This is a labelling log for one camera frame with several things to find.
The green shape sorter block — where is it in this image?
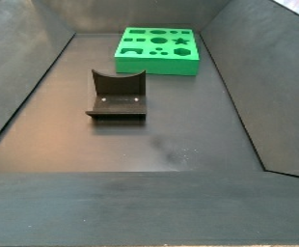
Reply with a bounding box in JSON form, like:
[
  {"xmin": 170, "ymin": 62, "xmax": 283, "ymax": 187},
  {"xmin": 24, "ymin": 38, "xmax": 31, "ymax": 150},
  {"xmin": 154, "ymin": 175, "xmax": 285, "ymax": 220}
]
[{"xmin": 115, "ymin": 27, "xmax": 201, "ymax": 76}]

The black curved fixture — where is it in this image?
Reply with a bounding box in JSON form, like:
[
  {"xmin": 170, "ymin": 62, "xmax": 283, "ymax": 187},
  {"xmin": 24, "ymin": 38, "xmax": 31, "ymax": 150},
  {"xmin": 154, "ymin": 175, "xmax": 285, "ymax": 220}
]
[{"xmin": 87, "ymin": 70, "xmax": 147, "ymax": 118}]

